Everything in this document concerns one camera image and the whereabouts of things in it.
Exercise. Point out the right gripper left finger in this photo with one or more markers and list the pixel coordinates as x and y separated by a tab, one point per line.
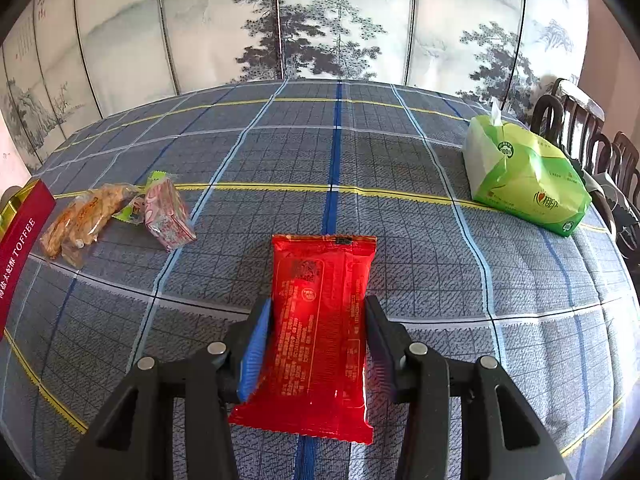
131	437

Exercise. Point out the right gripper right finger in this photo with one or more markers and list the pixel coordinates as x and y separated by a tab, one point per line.
502	437

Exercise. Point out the red foil snack packet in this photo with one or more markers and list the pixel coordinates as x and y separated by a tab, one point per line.
312	377

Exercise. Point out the blue plaid tablecloth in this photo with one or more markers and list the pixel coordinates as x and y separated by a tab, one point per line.
315	157

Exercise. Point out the pink white snack packet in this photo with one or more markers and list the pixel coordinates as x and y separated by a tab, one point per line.
165	214

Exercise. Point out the green cartoon candy packet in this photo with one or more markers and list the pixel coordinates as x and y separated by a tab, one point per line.
133	212

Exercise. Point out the left fried twist snack bag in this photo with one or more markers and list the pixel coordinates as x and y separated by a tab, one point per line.
52	238

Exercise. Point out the fried twist snack bag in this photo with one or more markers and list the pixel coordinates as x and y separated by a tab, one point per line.
52	238
91	218

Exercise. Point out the right fried twist snack bag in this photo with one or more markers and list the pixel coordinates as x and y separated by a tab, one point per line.
91	218

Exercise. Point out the gold red toffee tin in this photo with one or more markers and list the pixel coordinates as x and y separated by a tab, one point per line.
22	220

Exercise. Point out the green tissue pack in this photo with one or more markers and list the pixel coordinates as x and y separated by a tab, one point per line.
512	169

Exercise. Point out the dark wooden chair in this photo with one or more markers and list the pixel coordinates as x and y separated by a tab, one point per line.
569	119

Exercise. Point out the painted folding screen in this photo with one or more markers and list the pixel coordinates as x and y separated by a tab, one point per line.
68	63

